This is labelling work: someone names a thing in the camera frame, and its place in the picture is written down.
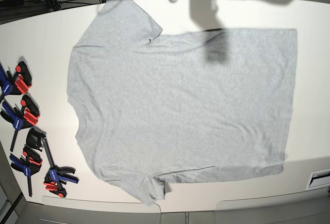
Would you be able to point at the grey T-shirt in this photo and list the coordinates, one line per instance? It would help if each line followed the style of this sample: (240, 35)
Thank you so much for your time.
(200, 107)

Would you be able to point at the long blue red bar clamp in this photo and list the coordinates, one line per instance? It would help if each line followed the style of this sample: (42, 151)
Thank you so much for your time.
(56, 176)

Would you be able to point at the top blue red bar clamp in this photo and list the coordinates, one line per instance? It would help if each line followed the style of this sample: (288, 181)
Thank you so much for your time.
(17, 83)

